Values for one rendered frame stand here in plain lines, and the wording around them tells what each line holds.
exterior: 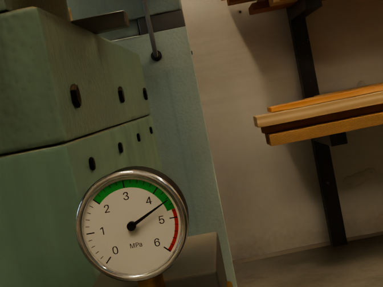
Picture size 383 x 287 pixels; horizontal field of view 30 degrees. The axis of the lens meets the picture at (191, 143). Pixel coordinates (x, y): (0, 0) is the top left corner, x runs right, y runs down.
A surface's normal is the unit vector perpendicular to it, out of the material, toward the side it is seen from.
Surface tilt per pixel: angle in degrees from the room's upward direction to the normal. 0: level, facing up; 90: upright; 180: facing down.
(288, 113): 90
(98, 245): 90
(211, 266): 0
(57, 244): 90
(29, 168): 90
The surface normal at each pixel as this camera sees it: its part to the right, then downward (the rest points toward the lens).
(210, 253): -0.19, -0.98
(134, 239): -0.04, 0.07
